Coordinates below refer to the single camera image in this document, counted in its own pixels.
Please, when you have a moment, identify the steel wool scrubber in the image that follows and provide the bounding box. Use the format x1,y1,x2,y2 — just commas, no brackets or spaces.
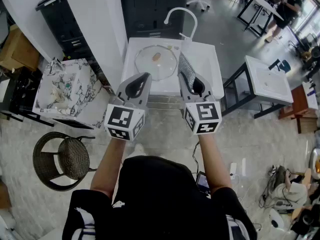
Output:
177,51,196,90

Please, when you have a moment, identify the small monitor screen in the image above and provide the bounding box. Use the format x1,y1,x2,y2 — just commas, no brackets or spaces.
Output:
195,171,211,197

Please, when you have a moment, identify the person's right forearm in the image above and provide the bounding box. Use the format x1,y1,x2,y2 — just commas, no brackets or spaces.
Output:
198,133,233,195

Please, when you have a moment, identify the white curved faucet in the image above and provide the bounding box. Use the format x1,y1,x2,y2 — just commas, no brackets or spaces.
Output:
163,7,198,42

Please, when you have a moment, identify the black cabinet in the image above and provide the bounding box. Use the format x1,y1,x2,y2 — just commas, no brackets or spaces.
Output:
119,0,190,39

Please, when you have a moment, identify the dark wicker chair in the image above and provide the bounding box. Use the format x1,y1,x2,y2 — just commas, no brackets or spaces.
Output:
32,131,97,192

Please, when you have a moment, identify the white rectangular washbasin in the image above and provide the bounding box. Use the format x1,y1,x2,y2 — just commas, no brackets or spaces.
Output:
244,55,295,105

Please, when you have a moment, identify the chrome faucet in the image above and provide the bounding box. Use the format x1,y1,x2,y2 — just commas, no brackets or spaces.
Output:
48,57,66,74

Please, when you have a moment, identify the black metal washbasin frame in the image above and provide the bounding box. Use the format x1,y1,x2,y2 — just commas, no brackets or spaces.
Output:
221,62,281,120

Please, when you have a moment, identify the glass pot lid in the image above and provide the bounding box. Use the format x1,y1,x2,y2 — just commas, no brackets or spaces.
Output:
134,44,179,82

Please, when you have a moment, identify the cardboard box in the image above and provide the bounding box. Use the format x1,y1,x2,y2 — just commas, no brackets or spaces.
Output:
0,25,41,72

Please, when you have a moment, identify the white power strip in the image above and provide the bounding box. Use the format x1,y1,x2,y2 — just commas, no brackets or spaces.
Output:
229,161,238,180

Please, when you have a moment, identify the black cable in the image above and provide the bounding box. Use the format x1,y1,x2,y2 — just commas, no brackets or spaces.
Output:
191,141,201,175

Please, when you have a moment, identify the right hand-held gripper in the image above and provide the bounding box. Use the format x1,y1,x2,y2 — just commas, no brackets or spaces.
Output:
177,72,223,136

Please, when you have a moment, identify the silver and yellow device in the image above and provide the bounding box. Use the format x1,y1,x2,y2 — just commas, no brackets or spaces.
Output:
309,147,320,180

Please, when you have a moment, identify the person's left forearm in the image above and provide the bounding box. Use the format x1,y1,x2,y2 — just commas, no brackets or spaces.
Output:
89,133,126,200

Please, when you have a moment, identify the white sink basin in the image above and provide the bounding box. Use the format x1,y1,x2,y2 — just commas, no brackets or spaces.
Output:
120,37,225,100

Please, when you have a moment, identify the white table with black legs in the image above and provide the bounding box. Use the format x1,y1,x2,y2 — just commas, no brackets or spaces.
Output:
237,0,285,37

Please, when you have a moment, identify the wooden cabinet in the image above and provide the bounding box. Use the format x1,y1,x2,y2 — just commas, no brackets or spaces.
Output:
278,83,320,135

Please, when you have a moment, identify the person's black shirt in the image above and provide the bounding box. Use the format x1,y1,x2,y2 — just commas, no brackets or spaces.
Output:
61,155,258,240

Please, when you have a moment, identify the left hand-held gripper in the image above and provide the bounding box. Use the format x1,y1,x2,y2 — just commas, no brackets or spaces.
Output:
103,72,153,142

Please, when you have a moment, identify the person's white shoe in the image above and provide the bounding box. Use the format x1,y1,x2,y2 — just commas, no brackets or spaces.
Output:
129,143,147,159

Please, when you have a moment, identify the black faucet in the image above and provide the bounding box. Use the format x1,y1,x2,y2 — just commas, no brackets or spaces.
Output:
268,58,282,71

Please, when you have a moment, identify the teal chair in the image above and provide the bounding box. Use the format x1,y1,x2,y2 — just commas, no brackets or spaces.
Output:
279,60,291,74

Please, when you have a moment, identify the black drawer unit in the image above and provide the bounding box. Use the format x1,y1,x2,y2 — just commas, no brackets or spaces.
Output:
35,0,93,60

